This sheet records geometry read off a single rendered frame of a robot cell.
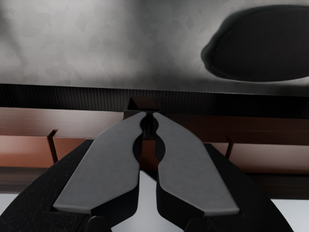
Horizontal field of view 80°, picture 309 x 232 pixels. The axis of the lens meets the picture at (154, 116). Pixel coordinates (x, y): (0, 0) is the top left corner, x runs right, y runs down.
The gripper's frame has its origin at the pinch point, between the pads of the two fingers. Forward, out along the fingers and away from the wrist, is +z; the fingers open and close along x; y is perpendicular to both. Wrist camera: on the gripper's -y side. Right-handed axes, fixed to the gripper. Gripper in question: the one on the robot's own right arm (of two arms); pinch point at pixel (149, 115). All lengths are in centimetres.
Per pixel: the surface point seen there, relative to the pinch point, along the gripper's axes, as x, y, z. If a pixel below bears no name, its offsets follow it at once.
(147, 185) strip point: 0.2, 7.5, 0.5
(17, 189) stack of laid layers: -12.2, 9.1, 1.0
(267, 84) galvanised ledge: 19.9, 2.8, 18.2
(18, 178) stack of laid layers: -13.0, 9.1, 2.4
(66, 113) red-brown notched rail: -9.9, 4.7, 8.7
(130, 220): -1.5, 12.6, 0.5
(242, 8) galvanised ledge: 12.5, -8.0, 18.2
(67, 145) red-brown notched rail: -8.0, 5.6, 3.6
